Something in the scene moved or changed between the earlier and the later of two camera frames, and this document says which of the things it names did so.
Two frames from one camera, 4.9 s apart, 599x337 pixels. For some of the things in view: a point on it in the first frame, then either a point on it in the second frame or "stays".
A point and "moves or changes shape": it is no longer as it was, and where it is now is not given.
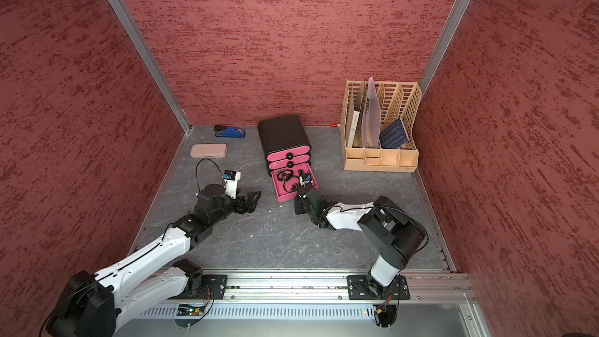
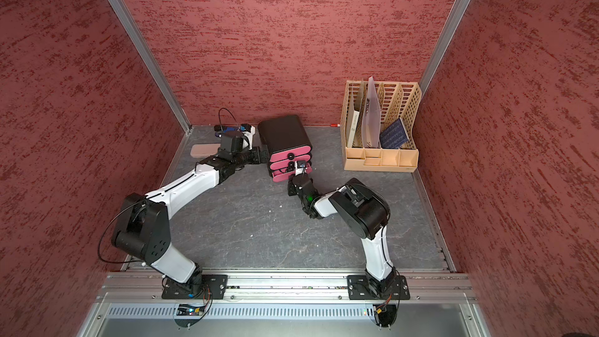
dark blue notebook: x=394 y=136 stays
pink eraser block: x=209 y=150 stays
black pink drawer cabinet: x=287 y=150 moves or changes shape
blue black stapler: x=225 y=131 stays
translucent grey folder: x=371 y=121 stays
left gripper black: x=242 y=209 → x=256 y=152
